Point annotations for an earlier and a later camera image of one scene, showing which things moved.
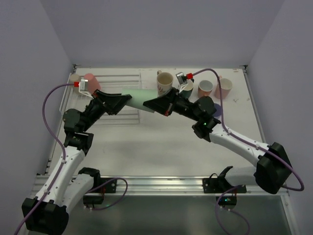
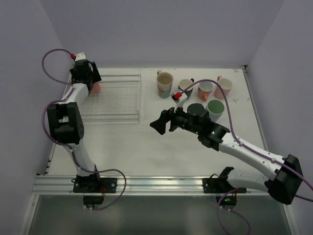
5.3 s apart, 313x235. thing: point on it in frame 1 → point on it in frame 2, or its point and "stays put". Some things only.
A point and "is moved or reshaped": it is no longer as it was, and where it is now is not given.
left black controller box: [93, 199] stays put
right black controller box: [227, 200] stays put
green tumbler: [139, 96] is moved or reshaped
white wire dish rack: [111, 80] stays put
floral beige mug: [164, 82] stays put
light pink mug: [226, 84] stays put
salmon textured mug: [205, 87] stays put
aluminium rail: [164, 185] stays put
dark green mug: [187, 91] is moved or reshaped
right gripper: [171, 101] → [171, 120]
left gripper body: [102, 102] → [94, 74]
